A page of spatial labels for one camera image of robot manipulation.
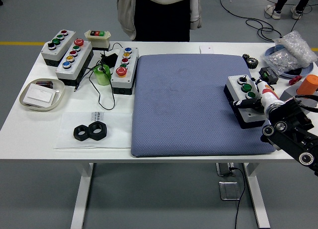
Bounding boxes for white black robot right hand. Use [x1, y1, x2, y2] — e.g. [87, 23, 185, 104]
[229, 77, 282, 111]

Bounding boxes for grey four-button control box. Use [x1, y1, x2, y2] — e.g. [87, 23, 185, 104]
[223, 74, 268, 130]

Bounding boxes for grey five-button box, yellow label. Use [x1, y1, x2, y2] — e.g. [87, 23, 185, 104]
[110, 46, 139, 95]

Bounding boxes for grey five-button box, blue end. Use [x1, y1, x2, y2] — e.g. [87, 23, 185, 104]
[55, 38, 94, 87]

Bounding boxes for black terminal module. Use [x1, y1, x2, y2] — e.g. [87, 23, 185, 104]
[258, 67, 279, 85]

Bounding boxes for grey block holder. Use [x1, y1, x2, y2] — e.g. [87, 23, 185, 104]
[279, 86, 318, 108]

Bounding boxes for red clip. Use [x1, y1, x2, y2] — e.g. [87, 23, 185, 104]
[288, 75, 303, 85]

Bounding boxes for large black gear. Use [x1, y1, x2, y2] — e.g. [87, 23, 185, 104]
[245, 58, 259, 70]

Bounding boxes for bag of metal parts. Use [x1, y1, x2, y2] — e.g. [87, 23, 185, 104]
[260, 50, 305, 76]

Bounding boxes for orange cylinder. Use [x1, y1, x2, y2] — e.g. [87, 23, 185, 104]
[297, 74, 318, 95]

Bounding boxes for blue round plate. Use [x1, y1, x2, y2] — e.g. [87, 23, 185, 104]
[263, 45, 314, 78]

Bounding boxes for bubble wrap bag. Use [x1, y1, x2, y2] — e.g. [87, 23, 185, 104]
[274, 30, 318, 69]

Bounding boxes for bystander legs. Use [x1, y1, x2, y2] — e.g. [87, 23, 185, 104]
[263, 0, 316, 20]

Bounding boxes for blue-grey textured mat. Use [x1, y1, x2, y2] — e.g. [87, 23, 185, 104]
[130, 54, 277, 158]

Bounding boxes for grey under-table power box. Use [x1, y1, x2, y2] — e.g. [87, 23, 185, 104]
[215, 162, 237, 177]

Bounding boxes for white table leg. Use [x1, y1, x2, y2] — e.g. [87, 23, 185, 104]
[242, 162, 271, 229]
[70, 162, 94, 229]

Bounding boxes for metal floor socket plate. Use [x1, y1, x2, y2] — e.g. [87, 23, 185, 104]
[218, 180, 241, 201]

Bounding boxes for black power adapter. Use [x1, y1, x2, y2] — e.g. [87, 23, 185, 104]
[100, 53, 119, 68]

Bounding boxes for green tape roll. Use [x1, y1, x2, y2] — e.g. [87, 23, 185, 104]
[93, 64, 111, 86]

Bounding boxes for black hex nut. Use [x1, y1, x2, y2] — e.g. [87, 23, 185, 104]
[73, 124, 90, 141]
[88, 121, 108, 140]

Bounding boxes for clear printed plastic bag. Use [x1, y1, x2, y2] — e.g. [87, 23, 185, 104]
[54, 111, 133, 150]

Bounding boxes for beige shallow tray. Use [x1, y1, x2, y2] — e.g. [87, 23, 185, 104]
[19, 78, 66, 112]

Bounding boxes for grey box with black selector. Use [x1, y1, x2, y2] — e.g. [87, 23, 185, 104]
[40, 29, 77, 67]

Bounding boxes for dark red small object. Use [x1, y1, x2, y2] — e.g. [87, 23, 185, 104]
[35, 80, 54, 90]

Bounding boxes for black floor cable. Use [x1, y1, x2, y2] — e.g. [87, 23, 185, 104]
[219, 0, 284, 43]

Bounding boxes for black power cable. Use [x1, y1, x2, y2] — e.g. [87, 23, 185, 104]
[230, 166, 246, 229]

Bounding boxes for thin black adapter cord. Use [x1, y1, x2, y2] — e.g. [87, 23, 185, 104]
[74, 42, 122, 110]

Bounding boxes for cream three-button switch box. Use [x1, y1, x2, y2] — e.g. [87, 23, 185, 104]
[84, 29, 112, 51]

